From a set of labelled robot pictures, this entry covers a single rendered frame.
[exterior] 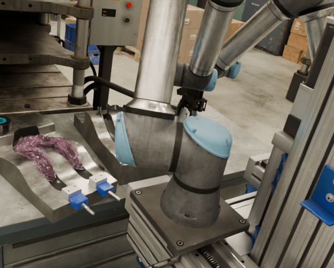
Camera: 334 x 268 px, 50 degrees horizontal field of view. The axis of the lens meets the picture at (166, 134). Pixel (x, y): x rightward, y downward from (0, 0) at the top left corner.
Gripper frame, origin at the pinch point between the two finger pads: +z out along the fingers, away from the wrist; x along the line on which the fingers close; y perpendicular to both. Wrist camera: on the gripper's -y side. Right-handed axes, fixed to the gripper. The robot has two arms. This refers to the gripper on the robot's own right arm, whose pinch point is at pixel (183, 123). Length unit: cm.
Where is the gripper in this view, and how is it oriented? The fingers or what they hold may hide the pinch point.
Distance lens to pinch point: 156.4
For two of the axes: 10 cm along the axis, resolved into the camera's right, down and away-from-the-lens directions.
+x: 8.3, -1.1, 5.4
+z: -1.7, 8.8, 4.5
